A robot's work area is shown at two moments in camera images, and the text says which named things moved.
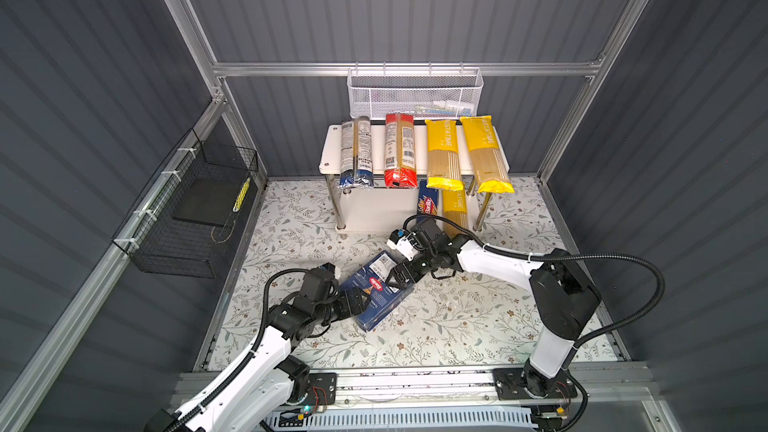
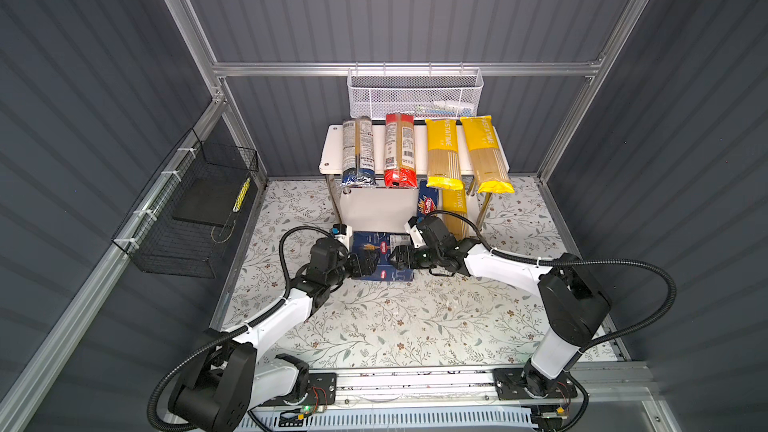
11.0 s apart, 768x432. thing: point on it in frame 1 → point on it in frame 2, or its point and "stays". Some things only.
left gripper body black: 341,307 → 354,269
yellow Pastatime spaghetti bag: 443,165 stays
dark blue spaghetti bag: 356,163 stays
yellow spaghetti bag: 455,210 stays
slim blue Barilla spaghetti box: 428,200 stays
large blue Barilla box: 372,280 → 382,242
